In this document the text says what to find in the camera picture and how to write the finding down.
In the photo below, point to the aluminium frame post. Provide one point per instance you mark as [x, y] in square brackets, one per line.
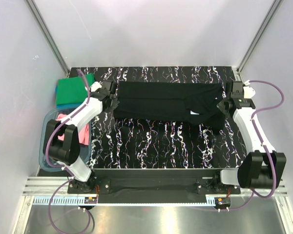
[259, 34]
[33, 8]

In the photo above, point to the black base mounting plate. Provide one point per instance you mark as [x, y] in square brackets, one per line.
[111, 181]

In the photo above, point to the folded green t shirt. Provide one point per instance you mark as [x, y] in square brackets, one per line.
[71, 80]

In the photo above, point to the pink t shirt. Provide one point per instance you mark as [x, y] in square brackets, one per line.
[84, 133]

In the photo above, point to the black t shirt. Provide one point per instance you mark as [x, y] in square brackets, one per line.
[194, 103]

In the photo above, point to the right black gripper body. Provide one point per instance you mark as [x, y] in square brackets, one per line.
[221, 105]

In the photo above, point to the right aluminium frame post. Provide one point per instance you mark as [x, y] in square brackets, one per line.
[259, 34]

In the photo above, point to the left aluminium frame post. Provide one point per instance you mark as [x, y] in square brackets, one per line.
[33, 8]

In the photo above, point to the folded blue t shirt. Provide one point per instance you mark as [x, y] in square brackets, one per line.
[70, 94]

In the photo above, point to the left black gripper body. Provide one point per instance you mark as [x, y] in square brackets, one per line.
[113, 106]

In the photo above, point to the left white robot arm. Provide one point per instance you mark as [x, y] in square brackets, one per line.
[61, 141]

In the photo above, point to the clear blue plastic bin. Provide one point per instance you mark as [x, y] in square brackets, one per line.
[85, 150]

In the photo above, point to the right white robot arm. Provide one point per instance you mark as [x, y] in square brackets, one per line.
[263, 166]

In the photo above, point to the white slotted cable duct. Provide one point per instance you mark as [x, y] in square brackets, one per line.
[102, 200]

